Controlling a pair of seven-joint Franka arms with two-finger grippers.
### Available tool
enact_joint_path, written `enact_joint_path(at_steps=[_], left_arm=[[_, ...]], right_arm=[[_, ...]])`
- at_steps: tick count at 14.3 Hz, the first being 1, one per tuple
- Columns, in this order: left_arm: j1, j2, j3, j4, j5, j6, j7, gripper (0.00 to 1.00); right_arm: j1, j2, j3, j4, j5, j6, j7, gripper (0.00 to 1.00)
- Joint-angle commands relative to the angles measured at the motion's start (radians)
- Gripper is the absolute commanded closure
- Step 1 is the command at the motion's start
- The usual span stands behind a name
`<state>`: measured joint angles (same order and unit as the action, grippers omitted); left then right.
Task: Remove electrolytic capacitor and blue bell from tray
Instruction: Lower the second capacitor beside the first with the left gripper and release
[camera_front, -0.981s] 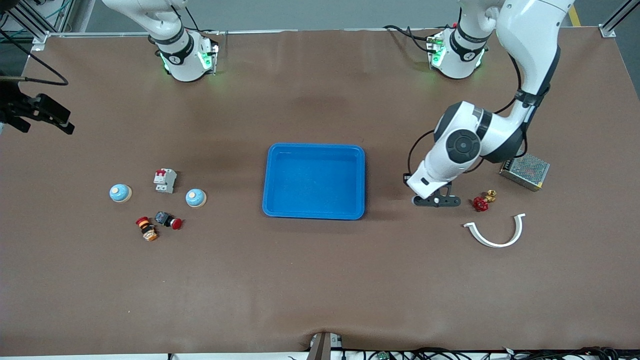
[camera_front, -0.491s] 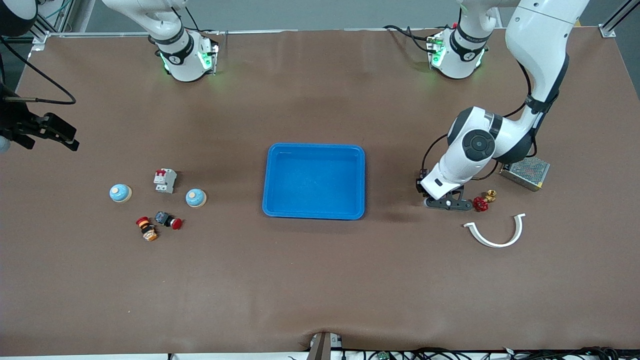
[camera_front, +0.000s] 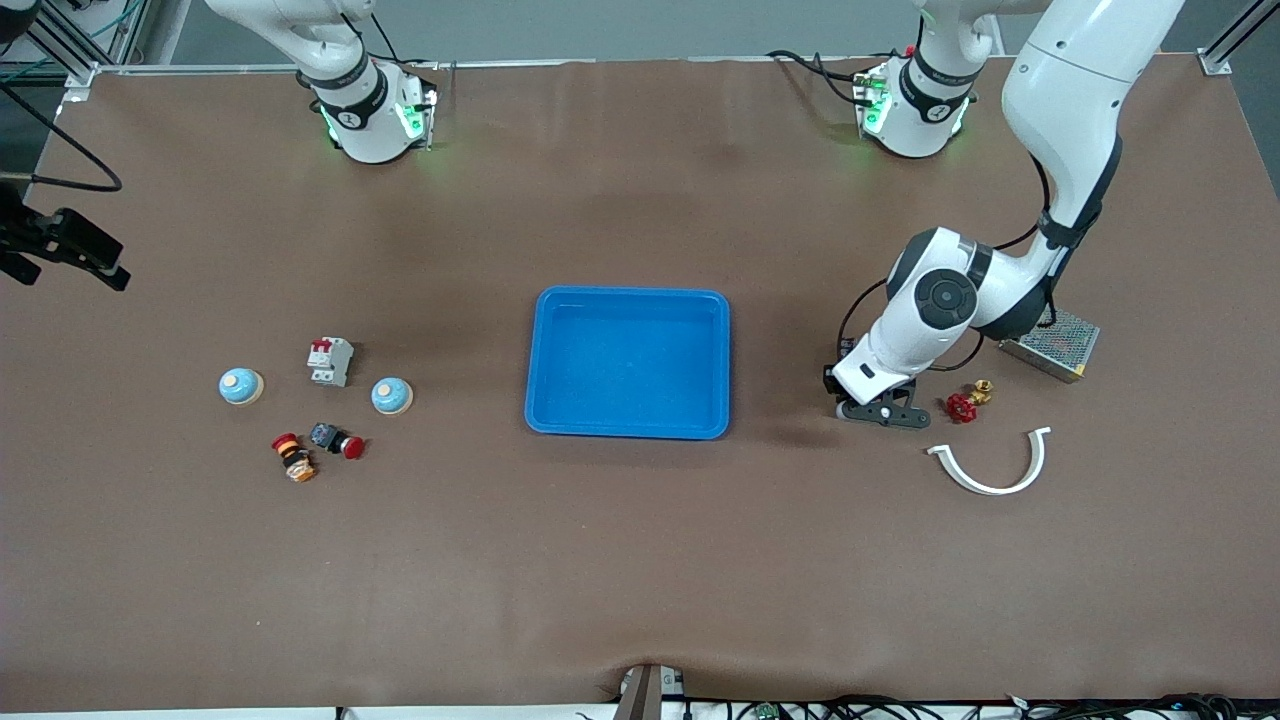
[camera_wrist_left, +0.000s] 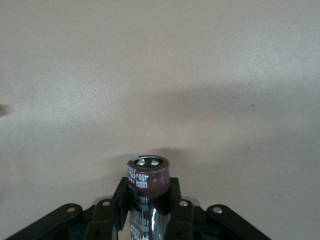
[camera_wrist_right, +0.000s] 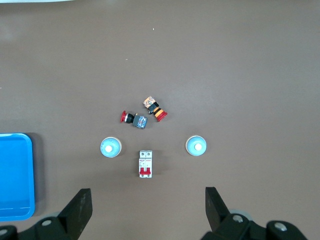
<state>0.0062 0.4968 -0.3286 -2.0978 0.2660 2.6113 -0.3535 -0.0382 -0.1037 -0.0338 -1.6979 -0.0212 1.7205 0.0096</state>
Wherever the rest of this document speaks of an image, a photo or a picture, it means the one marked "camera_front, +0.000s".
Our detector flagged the white curved plastic clip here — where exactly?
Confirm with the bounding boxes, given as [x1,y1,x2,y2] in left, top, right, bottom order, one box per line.
[925,427,1053,497]

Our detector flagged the metal mesh power supply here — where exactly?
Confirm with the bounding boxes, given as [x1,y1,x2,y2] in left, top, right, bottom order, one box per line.
[998,305,1102,384]

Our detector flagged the blue plastic tray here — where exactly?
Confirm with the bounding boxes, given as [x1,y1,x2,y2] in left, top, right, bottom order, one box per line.
[525,287,732,441]

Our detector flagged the white circuit breaker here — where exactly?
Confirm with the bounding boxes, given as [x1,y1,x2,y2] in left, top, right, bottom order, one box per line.
[306,337,355,388]

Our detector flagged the brown table mat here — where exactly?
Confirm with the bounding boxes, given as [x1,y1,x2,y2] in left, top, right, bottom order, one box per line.
[0,55,1280,714]

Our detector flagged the red mushroom push button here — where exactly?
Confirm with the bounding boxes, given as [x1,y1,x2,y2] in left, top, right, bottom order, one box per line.
[308,422,367,461]

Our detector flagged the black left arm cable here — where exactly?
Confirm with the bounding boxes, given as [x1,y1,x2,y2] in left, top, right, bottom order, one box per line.
[836,155,1061,373]

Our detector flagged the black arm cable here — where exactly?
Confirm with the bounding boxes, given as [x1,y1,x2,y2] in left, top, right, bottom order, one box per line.
[836,155,1061,373]
[0,84,124,194]

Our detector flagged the brass valve with red handle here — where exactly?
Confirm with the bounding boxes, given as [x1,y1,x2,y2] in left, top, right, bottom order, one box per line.
[946,379,995,424]

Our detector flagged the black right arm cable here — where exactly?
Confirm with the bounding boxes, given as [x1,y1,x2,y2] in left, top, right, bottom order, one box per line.
[0,84,124,194]

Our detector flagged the aluminium frame profile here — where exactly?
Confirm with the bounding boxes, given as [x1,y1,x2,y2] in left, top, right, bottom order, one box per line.
[1198,0,1280,77]
[25,0,136,93]

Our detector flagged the green cable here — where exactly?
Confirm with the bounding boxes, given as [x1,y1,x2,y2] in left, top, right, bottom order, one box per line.
[75,0,146,36]

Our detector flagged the orange and red button switch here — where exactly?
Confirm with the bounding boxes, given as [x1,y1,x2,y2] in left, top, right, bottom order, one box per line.
[271,432,318,484]

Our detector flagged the black left arm base cables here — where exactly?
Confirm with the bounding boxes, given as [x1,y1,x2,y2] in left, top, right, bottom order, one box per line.
[765,48,873,107]

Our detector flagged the metal table edge bracket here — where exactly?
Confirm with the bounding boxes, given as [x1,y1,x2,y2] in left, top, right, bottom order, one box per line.
[613,663,687,720]

